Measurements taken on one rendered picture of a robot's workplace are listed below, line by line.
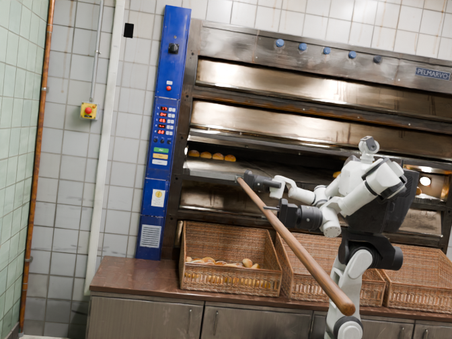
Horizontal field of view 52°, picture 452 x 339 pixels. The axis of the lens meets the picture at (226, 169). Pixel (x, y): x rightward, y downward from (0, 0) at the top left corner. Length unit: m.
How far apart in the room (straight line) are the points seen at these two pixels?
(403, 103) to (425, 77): 0.23
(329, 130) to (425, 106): 0.67
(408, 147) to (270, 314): 1.45
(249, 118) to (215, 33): 0.56
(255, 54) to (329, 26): 0.50
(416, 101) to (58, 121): 2.28
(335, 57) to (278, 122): 0.55
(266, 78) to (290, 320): 1.46
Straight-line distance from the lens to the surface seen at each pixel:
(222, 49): 2.96
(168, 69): 2.88
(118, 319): 2.60
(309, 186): 3.06
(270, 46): 3.01
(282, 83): 2.99
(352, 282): 2.23
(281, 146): 2.83
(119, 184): 2.95
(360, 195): 1.71
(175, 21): 2.92
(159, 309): 2.56
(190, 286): 2.60
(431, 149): 3.36
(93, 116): 2.86
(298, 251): 1.25
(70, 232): 3.06
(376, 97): 3.19
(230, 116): 2.92
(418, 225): 3.40
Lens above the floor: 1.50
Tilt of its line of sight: 6 degrees down
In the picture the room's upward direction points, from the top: 8 degrees clockwise
